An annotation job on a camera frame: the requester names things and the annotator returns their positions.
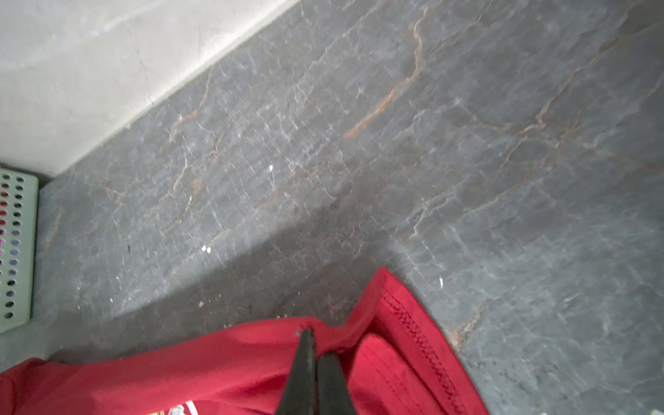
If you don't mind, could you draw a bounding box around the light green perforated plastic basket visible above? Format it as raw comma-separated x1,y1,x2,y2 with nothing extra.
1,169,39,333

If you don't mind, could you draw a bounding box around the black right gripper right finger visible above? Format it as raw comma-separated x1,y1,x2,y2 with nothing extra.
316,353,358,415

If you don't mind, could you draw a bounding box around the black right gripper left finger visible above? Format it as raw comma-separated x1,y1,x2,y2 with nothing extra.
275,329,316,415

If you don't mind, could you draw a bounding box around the dark red printed t-shirt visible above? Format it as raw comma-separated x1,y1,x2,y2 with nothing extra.
1,268,486,414

